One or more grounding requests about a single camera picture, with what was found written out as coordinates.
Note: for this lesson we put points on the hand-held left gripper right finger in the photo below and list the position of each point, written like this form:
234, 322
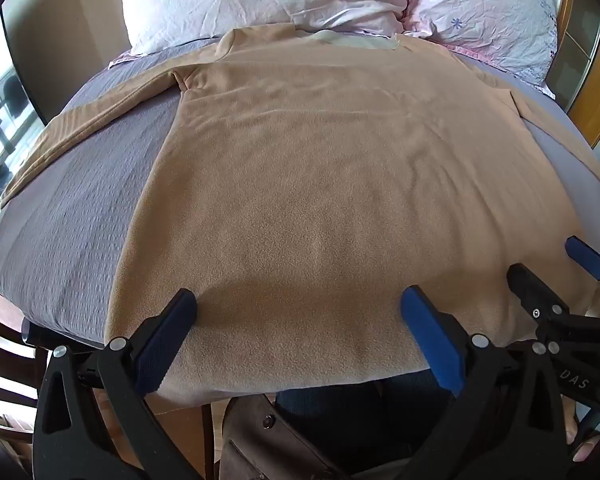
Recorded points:
430, 340

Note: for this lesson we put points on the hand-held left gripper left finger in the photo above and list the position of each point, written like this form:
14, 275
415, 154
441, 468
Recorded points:
166, 340

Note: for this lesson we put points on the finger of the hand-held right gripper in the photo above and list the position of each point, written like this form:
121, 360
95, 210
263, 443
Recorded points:
532, 287
586, 256

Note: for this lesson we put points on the tan fleece sweater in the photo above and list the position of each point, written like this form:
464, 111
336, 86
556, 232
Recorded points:
330, 200

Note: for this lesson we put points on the person's right hand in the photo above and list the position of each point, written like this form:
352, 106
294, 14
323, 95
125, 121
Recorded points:
582, 437

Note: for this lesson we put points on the grey textured blanket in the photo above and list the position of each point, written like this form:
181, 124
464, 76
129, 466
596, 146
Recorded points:
80, 220

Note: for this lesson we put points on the brown jacket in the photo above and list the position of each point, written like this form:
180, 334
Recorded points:
270, 445

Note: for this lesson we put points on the wooden headboard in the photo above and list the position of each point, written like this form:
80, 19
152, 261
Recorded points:
587, 75

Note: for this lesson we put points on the pink floral pillow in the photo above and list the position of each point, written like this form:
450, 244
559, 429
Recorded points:
490, 10

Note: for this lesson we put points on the window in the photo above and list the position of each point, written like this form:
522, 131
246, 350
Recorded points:
2, 110

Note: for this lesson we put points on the dark wooden bed frame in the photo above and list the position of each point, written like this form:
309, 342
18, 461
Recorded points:
55, 337

